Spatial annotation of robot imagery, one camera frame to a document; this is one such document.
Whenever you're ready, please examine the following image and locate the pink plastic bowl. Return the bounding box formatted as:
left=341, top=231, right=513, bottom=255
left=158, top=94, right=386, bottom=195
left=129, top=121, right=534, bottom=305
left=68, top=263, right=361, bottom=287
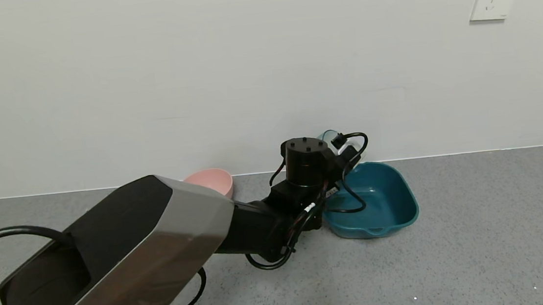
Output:
left=182, top=166, right=235, bottom=203

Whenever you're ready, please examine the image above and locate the teal square plastic basin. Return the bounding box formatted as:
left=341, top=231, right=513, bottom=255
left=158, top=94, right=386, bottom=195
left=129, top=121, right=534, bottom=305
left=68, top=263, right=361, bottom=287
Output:
left=317, top=158, right=421, bottom=242

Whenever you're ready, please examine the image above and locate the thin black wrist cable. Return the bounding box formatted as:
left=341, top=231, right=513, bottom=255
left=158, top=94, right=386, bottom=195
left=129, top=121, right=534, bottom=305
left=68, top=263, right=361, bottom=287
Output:
left=236, top=132, right=379, bottom=272

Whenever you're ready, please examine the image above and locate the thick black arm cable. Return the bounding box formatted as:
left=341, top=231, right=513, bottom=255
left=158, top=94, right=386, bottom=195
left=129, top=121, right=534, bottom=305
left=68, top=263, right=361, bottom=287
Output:
left=0, top=210, right=209, bottom=305

